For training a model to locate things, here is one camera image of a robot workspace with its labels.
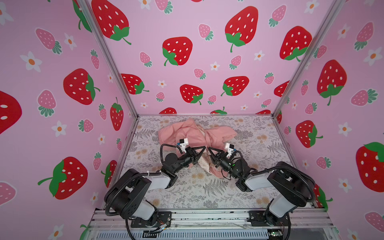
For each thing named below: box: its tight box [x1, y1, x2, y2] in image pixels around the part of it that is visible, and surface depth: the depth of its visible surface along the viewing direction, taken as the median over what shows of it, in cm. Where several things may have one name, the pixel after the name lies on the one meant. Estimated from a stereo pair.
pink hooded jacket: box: [158, 119, 238, 179], surface depth 102 cm
